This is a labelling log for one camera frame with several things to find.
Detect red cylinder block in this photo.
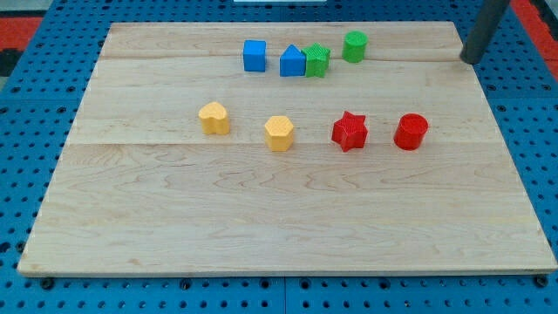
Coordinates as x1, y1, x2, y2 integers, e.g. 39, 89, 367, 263
393, 113, 429, 151

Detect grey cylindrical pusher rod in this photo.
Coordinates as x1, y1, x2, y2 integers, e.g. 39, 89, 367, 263
459, 0, 510, 65

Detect yellow heart block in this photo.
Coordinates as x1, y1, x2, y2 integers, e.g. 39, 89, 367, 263
198, 101, 230, 135

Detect green star block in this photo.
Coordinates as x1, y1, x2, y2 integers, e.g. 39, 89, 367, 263
302, 43, 330, 78

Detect yellow hexagon block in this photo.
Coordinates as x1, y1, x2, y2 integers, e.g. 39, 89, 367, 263
264, 116, 294, 152

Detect wooden board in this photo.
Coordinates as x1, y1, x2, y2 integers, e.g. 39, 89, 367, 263
18, 22, 557, 277

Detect green cylinder block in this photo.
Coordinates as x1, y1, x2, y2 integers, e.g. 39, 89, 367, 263
342, 31, 368, 63

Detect blue triangle block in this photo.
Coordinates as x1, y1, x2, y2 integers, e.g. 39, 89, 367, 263
280, 44, 306, 77

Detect red star block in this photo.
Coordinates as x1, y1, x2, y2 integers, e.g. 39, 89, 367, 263
331, 111, 368, 152

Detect blue cube block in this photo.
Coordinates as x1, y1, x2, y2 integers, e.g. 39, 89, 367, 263
242, 40, 267, 72

